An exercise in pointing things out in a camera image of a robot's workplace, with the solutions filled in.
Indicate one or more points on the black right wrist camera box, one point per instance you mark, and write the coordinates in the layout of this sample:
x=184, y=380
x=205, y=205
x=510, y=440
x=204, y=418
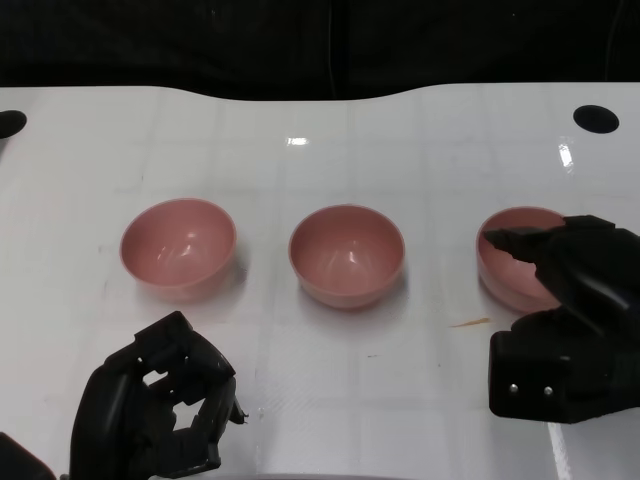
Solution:
x=535, y=365

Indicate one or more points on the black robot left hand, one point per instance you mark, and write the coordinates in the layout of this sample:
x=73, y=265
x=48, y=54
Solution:
x=125, y=400

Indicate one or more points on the black backdrop cloth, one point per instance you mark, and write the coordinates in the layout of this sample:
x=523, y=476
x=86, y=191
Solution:
x=200, y=40

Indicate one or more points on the pink plastic bowl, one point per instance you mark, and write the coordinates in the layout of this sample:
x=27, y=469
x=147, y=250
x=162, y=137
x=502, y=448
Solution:
x=505, y=280
x=345, y=255
x=177, y=250

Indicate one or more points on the thin orange sliver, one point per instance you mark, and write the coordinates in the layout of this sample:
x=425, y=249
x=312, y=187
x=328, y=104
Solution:
x=472, y=323

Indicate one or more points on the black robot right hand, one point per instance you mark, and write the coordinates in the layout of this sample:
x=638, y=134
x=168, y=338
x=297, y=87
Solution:
x=580, y=260

